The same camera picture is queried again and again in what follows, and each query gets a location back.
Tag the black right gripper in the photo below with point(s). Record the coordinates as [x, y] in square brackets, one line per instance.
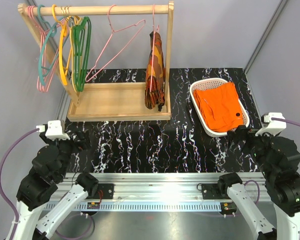
[241, 132]

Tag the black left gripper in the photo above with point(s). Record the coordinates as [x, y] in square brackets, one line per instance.
[76, 145]

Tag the orange trousers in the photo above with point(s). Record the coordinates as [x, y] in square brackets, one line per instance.
[220, 107]

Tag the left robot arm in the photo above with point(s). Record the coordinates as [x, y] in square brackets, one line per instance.
[49, 168]

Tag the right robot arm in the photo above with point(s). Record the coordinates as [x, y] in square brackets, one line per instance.
[277, 158]

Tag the pink empty hanger left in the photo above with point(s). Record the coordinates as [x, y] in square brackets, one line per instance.
[29, 10]

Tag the camouflage patterned trousers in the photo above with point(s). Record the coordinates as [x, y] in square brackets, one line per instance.
[157, 96]

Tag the green plastic hanger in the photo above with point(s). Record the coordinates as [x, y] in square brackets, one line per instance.
[81, 40]

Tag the yellow plastic hanger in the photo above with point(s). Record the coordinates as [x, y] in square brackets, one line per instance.
[66, 23]

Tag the teal plastic hanger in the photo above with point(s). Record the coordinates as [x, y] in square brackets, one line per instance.
[45, 74]

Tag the wooden clothes rack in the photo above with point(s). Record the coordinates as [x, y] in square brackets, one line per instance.
[114, 101]

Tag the white perforated plastic basket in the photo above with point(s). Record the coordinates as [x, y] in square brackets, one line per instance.
[211, 83]

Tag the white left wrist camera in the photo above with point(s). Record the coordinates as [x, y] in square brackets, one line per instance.
[53, 130]

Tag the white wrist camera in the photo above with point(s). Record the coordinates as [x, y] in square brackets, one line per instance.
[273, 124]
[53, 130]

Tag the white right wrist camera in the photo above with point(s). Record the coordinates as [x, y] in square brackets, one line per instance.
[273, 124]

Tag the aluminium mounting rail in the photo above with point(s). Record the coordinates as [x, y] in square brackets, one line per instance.
[148, 193]

